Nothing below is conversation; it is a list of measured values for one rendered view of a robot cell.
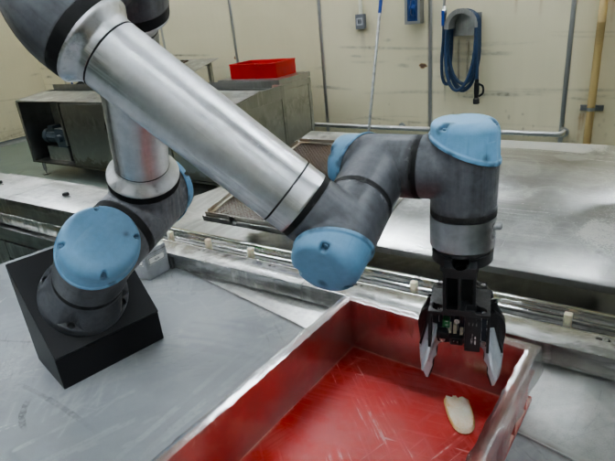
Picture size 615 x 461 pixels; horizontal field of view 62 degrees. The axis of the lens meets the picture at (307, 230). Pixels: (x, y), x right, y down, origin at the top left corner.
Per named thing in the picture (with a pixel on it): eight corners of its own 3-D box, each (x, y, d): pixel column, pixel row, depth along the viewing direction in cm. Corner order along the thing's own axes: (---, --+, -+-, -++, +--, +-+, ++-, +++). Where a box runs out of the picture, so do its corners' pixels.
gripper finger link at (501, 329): (478, 358, 68) (456, 303, 66) (478, 349, 70) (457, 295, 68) (514, 352, 66) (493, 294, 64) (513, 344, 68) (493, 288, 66)
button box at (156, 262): (131, 287, 130) (121, 248, 126) (155, 273, 136) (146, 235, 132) (153, 294, 126) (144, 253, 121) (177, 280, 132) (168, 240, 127)
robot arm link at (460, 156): (433, 111, 61) (509, 111, 57) (432, 198, 65) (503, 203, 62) (413, 125, 55) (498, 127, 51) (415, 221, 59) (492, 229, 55)
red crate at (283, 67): (230, 79, 474) (228, 64, 469) (252, 73, 502) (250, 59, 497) (276, 78, 450) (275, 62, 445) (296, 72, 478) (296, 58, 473)
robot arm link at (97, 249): (32, 279, 82) (36, 241, 71) (89, 224, 90) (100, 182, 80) (96, 322, 83) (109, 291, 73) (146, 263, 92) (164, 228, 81)
